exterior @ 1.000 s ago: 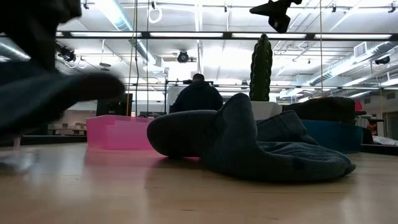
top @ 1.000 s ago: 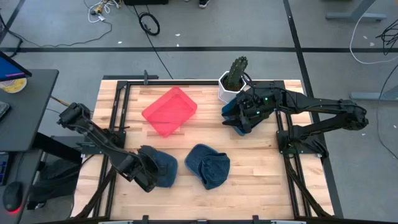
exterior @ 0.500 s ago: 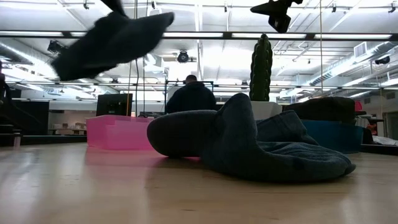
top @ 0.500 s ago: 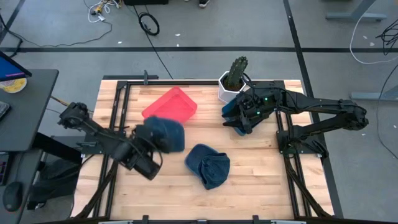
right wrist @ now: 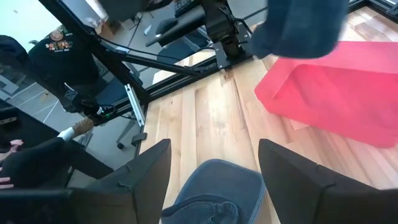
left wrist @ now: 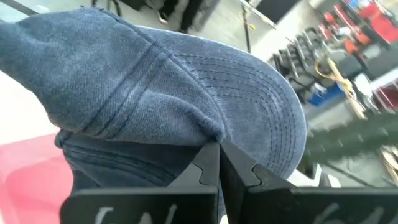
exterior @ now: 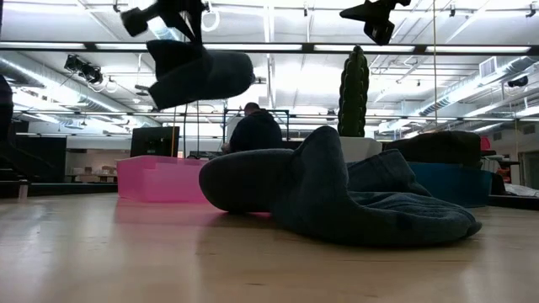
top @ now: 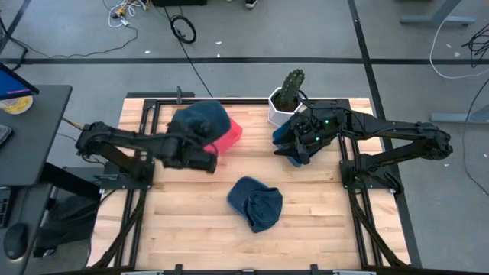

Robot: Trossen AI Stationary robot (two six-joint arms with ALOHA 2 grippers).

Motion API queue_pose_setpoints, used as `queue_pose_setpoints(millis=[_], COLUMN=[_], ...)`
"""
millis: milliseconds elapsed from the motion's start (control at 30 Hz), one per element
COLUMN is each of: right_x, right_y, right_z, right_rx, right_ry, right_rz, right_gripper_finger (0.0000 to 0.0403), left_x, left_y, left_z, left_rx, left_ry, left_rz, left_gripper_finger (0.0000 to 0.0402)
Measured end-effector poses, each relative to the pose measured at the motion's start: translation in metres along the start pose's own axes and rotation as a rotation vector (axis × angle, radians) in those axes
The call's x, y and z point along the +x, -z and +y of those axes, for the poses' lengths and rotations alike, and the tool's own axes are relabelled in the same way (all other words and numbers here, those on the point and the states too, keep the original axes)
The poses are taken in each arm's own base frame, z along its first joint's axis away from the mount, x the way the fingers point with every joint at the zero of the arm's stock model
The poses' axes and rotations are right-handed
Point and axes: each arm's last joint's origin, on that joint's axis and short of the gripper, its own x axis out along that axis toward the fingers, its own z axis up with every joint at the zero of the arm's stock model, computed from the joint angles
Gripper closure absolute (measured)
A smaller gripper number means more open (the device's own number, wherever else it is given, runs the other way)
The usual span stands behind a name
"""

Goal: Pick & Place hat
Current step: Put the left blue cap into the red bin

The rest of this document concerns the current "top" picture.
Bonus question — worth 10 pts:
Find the blue denim cap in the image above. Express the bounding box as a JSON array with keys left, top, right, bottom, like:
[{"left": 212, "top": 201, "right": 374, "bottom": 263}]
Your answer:
[
  {"left": 170, "top": 99, "right": 232, "bottom": 148},
  {"left": 227, "top": 176, "right": 284, "bottom": 234}
]

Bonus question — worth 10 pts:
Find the grey keyboard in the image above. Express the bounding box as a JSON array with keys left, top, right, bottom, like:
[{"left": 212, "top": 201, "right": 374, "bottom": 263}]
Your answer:
[{"left": 0, "top": 124, "right": 13, "bottom": 150}]

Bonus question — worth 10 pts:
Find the black desk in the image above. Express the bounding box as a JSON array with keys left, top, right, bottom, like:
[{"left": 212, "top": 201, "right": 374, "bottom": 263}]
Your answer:
[
  {"left": 0, "top": 84, "right": 73, "bottom": 188},
  {"left": 0, "top": 183, "right": 53, "bottom": 275}
]

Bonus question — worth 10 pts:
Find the yellow round disc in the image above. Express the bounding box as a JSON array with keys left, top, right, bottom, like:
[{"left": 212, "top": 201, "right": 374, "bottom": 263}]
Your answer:
[{"left": 0, "top": 95, "right": 34, "bottom": 116}]

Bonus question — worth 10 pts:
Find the white floor cable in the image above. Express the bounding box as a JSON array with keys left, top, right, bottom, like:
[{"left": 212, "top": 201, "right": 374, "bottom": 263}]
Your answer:
[{"left": 429, "top": 11, "right": 489, "bottom": 80}]

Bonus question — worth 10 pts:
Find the black equipment case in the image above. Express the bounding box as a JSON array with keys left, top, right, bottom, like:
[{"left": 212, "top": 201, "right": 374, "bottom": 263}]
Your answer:
[{"left": 151, "top": 0, "right": 208, "bottom": 7}]

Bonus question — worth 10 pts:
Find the white hexagonal plant pot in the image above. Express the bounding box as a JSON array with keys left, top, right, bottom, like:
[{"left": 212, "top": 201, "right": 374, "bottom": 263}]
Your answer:
[{"left": 267, "top": 86, "right": 306, "bottom": 128}]

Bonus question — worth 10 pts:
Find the yellow cable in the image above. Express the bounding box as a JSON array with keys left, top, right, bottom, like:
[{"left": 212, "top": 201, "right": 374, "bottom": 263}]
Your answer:
[{"left": 62, "top": 117, "right": 84, "bottom": 130}]

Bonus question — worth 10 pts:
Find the coiled black cable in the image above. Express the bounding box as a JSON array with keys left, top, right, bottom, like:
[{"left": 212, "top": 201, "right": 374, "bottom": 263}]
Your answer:
[{"left": 162, "top": 5, "right": 214, "bottom": 98}]

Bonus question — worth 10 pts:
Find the black aluminium rig frame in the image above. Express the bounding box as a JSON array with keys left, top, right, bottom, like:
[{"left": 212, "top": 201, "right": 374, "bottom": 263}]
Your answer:
[{"left": 89, "top": 90, "right": 413, "bottom": 275}]

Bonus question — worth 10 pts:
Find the black cable bundle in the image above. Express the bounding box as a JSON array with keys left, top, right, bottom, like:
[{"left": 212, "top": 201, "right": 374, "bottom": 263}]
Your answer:
[{"left": 461, "top": 32, "right": 489, "bottom": 70}]

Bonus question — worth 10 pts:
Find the black computer mouse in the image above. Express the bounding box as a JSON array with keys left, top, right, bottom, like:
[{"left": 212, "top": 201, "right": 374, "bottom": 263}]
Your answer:
[{"left": 2, "top": 222, "right": 30, "bottom": 261}]

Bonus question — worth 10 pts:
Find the black bag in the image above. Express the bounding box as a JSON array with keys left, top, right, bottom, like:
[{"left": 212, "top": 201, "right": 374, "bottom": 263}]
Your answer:
[{"left": 34, "top": 194, "right": 101, "bottom": 257}]

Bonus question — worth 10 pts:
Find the green cactus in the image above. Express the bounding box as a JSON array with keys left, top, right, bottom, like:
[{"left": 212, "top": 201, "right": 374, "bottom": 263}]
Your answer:
[{"left": 275, "top": 68, "right": 306, "bottom": 110}]

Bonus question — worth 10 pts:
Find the grey table base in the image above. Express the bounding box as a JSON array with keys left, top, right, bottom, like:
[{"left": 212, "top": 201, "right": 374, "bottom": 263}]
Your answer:
[
  {"left": 430, "top": 105, "right": 489, "bottom": 125},
  {"left": 399, "top": 0, "right": 477, "bottom": 28}
]

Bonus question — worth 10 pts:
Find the blue plastic bin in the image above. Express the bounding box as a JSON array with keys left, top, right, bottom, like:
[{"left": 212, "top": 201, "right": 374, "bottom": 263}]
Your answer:
[{"left": 271, "top": 120, "right": 318, "bottom": 168}]

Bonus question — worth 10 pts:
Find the red translucent plastic bin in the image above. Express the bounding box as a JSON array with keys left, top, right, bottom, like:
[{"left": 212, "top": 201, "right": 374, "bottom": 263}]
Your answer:
[{"left": 203, "top": 118, "right": 244, "bottom": 156}]

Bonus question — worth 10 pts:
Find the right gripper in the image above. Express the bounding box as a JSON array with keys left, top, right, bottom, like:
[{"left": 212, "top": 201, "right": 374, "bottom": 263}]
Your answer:
[{"left": 274, "top": 112, "right": 333, "bottom": 166}]

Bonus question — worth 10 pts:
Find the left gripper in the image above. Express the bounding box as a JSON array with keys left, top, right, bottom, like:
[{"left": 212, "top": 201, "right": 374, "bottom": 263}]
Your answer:
[{"left": 164, "top": 133, "right": 218, "bottom": 175}]

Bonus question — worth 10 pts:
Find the white cable bundle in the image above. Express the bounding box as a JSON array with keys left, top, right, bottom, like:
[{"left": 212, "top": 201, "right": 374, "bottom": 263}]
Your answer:
[{"left": 106, "top": 0, "right": 148, "bottom": 30}]

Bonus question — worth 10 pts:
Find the computer monitor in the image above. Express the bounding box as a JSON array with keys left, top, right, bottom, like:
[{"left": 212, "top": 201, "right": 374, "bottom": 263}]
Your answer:
[{"left": 0, "top": 63, "right": 40, "bottom": 101}]

